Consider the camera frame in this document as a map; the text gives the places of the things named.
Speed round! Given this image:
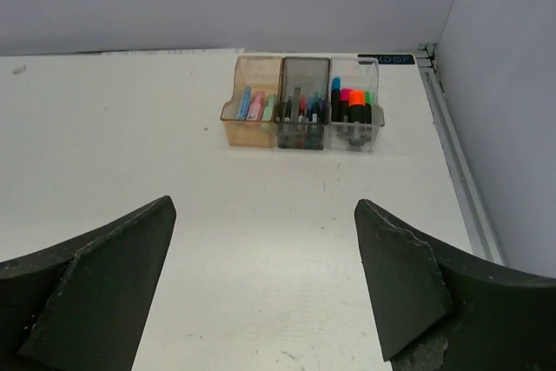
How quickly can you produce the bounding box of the red pen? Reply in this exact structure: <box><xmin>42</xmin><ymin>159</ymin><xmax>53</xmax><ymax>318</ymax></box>
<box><xmin>297</xmin><ymin>96</ymin><xmax>307</xmax><ymax>123</ymax></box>

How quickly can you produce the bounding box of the dark blue pen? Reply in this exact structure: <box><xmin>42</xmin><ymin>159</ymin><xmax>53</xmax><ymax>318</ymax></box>
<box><xmin>282</xmin><ymin>98</ymin><xmax>292</xmax><ymax>123</ymax></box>

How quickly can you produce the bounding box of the green cap highlighter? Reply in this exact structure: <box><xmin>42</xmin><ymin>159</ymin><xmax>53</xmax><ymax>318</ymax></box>
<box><xmin>365</xmin><ymin>90</ymin><xmax>375</xmax><ymax>124</ymax></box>

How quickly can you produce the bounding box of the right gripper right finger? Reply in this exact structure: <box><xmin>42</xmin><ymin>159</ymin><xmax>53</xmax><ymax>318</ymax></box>
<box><xmin>354</xmin><ymin>200</ymin><xmax>555</xmax><ymax>370</ymax></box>

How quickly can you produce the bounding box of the orange cap highlighter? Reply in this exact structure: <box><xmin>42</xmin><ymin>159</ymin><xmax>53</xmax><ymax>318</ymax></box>
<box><xmin>348</xmin><ymin>89</ymin><xmax>367</xmax><ymax>123</ymax></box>

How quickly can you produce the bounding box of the pink cap highlighter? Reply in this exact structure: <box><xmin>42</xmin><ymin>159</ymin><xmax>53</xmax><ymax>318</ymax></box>
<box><xmin>338</xmin><ymin>88</ymin><xmax>352</xmax><ymax>123</ymax></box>

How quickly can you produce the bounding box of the pink correction tape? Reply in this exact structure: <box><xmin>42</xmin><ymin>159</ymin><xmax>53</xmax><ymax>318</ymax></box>
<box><xmin>246</xmin><ymin>90</ymin><xmax>266</xmax><ymax>121</ymax></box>

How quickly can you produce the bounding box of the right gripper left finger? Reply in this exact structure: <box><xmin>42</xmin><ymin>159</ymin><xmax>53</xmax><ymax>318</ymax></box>
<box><xmin>1</xmin><ymin>195</ymin><xmax>176</xmax><ymax>370</ymax></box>

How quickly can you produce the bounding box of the purple pen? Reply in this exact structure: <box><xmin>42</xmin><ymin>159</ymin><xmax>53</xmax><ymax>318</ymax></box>
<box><xmin>319</xmin><ymin>98</ymin><xmax>327</xmax><ymax>123</ymax></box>

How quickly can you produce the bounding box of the right blue table label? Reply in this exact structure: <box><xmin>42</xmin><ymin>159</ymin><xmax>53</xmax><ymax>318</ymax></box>
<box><xmin>358</xmin><ymin>54</ymin><xmax>415</xmax><ymax>65</ymax></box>

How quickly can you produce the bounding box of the grey transparent container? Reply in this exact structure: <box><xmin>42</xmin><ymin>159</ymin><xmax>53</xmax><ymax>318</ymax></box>
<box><xmin>275</xmin><ymin>56</ymin><xmax>330</xmax><ymax>150</ymax></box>

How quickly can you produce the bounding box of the blue cap highlighter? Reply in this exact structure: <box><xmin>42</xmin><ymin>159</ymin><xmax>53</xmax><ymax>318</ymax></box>
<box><xmin>330</xmin><ymin>77</ymin><xmax>341</xmax><ymax>123</ymax></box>

